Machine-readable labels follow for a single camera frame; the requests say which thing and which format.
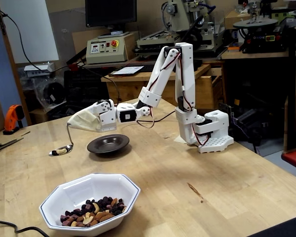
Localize wooden drawer desk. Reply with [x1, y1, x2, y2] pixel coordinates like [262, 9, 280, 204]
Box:
[101, 63, 227, 111]

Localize black keyboard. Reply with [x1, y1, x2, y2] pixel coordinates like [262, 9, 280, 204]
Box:
[135, 63, 163, 73]

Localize green box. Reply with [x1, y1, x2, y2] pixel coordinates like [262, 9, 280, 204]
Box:
[271, 6, 296, 20]

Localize beige cnc control box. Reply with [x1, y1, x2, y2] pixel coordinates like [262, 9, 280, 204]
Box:
[85, 33, 136, 65]

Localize brown cardboard sheet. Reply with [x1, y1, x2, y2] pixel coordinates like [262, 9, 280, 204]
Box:
[0, 130, 32, 154]

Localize long black hanging cable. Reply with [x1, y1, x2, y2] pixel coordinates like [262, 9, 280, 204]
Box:
[0, 3, 176, 124]

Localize black equipment case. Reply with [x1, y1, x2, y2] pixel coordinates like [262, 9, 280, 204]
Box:
[63, 70, 110, 111]

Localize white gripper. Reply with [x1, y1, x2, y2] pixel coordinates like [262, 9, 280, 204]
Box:
[67, 99, 117, 132]

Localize bent metal spoon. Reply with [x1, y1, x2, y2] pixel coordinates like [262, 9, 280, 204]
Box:
[48, 124, 74, 157]

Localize wooden workbench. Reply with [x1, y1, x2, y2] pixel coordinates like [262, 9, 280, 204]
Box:
[221, 48, 291, 60]

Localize black computer monitor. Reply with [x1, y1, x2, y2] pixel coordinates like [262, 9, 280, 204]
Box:
[85, 0, 138, 38]

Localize mixed nuts and raisins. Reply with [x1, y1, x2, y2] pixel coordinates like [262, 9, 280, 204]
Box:
[60, 196, 127, 228]

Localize brown cardboard box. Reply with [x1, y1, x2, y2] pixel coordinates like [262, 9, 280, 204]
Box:
[223, 9, 253, 30]

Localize orange black hand tool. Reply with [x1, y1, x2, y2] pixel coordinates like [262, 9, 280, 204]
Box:
[2, 104, 25, 135]

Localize white electrical box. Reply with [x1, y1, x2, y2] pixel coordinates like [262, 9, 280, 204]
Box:
[23, 62, 56, 78]

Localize black benchtop machine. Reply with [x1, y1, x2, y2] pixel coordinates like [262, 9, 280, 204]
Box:
[233, 17, 290, 54]

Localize tablet with white screen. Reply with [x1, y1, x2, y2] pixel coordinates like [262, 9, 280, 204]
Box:
[109, 65, 145, 77]

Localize black table mat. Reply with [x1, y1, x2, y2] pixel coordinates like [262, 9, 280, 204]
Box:
[248, 213, 296, 237]

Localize dark brown plate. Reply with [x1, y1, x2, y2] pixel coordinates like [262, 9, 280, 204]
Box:
[86, 134, 130, 155]

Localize beige benchtop milling machine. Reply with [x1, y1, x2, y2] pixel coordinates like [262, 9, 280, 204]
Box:
[134, 0, 225, 57]

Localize white octagonal bowl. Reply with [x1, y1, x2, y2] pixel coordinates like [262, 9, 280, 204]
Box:
[38, 173, 141, 231]

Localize white board panel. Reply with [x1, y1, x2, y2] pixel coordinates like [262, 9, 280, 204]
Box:
[0, 0, 60, 64]

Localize wooden post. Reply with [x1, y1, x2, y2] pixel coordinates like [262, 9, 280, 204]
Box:
[0, 0, 33, 126]

